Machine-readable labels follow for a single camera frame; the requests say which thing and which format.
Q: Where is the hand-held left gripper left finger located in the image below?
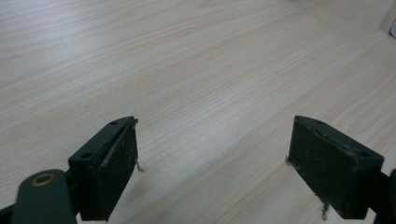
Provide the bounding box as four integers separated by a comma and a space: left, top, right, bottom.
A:
67, 116, 139, 222

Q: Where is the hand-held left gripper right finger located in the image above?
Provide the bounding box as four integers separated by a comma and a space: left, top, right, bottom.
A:
287, 115, 385, 220

